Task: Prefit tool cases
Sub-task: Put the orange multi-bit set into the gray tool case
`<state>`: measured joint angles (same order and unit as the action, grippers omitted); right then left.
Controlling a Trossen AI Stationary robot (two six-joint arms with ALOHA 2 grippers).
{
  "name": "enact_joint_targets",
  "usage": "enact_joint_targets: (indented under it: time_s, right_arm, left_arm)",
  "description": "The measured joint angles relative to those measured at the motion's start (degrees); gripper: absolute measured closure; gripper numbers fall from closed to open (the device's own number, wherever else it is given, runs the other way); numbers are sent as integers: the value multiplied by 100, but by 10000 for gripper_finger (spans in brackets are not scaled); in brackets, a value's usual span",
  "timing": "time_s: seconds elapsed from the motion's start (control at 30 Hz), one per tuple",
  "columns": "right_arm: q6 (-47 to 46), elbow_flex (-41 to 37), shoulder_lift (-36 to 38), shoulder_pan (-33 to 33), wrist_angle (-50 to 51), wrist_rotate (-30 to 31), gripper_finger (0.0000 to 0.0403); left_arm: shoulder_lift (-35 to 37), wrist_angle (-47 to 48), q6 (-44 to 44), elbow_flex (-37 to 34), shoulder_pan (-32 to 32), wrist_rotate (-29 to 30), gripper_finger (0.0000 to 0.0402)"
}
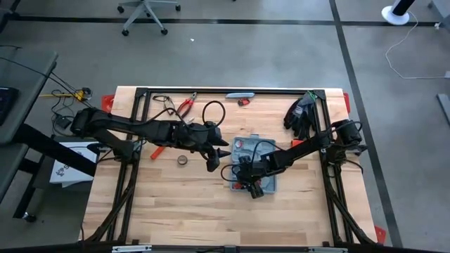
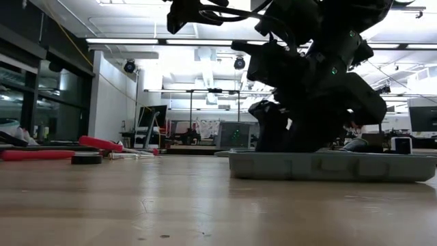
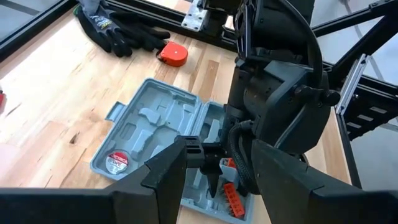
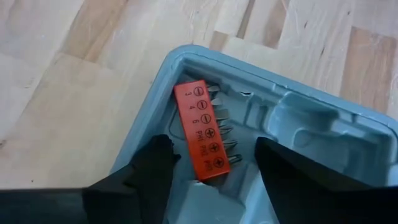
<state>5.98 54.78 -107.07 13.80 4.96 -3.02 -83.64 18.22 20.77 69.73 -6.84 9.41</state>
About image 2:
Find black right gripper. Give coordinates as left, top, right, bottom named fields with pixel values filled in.
left=306, top=72, right=389, bottom=153

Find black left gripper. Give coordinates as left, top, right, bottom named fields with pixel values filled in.
left=247, top=98, right=309, bottom=153

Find grey plastic tool case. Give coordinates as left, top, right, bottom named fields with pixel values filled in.
left=214, top=147, right=437, bottom=182

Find red-handled screwdriver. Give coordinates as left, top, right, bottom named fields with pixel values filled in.
left=78, top=135, right=124, bottom=153
left=0, top=149, right=76, bottom=162

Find dark tape roll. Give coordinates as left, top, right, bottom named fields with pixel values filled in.
left=70, top=152, right=104, bottom=165

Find person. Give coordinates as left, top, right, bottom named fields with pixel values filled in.
left=343, top=121, right=368, bottom=139

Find black work gloves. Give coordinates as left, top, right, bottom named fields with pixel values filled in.
left=339, top=136, right=385, bottom=154

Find white box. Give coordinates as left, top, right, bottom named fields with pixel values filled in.
left=391, top=136, right=413, bottom=154

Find black computer monitor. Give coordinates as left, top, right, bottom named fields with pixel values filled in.
left=138, top=105, right=168, bottom=129
left=408, top=106, right=437, bottom=133

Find white printed poster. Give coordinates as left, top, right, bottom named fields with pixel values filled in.
left=196, top=118, right=221, bottom=139

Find white stepladder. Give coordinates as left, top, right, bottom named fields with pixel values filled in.
left=135, top=109, right=160, bottom=150

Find clear safety glasses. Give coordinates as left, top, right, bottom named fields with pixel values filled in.
left=108, top=151, right=154, bottom=160

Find white cloth bundle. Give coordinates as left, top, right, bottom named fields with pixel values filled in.
left=0, top=119, right=39, bottom=147

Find black background rig frame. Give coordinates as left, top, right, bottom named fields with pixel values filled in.
left=373, top=83, right=392, bottom=151
left=186, top=87, right=240, bottom=129

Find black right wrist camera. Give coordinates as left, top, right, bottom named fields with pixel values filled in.
left=231, top=39, right=310, bottom=90

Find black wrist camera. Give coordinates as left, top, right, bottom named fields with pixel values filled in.
left=166, top=0, right=229, bottom=35
left=231, top=39, right=310, bottom=90

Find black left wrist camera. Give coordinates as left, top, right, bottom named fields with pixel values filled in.
left=166, top=0, right=229, bottom=35

